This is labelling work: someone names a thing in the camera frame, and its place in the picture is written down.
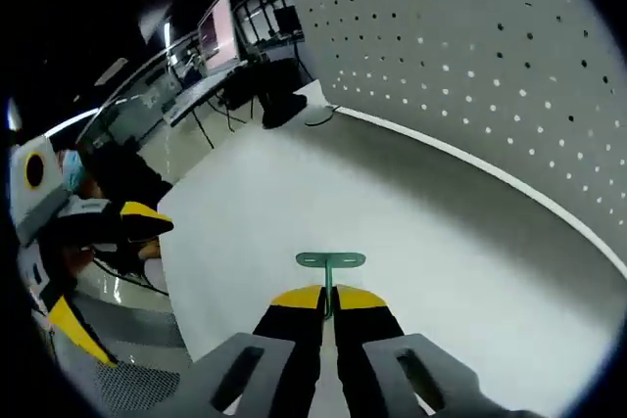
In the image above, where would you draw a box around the black computer monitor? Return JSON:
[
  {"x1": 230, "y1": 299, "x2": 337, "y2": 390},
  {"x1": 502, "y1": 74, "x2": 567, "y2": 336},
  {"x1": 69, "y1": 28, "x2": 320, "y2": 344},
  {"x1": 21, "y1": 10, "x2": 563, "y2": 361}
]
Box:
[{"x1": 273, "y1": 6, "x2": 301, "y2": 35}]

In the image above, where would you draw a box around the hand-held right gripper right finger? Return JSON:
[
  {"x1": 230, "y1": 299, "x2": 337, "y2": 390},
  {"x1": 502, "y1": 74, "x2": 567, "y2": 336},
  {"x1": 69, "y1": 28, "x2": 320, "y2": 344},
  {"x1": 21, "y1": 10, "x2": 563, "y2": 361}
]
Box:
[{"x1": 335, "y1": 284, "x2": 535, "y2": 418}]

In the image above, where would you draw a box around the green hook assembly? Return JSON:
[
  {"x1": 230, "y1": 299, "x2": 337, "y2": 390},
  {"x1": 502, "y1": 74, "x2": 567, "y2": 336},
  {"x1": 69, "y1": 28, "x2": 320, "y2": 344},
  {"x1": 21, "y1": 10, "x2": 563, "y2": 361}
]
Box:
[{"x1": 295, "y1": 251, "x2": 367, "y2": 321}]

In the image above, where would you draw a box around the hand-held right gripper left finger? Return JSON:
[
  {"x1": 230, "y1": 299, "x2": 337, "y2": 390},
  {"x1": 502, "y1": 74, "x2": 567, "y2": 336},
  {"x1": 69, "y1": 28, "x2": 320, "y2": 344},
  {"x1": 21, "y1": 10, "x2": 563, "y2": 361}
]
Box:
[{"x1": 185, "y1": 284, "x2": 327, "y2": 418}]

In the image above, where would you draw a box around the black pouch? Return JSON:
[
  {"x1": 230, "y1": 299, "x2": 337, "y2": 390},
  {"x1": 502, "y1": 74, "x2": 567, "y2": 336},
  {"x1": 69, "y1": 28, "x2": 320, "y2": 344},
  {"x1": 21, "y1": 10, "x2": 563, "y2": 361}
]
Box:
[{"x1": 262, "y1": 89, "x2": 309, "y2": 130}]

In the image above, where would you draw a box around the black case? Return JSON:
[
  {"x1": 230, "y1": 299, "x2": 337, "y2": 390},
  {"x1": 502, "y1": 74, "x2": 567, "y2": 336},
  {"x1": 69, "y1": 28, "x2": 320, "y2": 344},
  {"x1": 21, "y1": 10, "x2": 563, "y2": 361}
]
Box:
[{"x1": 224, "y1": 58, "x2": 301, "y2": 111}]

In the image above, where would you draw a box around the grey mesh chair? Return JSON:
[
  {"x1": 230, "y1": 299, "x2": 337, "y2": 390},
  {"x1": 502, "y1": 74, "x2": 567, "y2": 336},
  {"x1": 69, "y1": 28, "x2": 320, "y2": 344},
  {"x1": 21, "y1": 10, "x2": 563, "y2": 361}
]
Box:
[{"x1": 53, "y1": 290, "x2": 197, "y2": 418}]

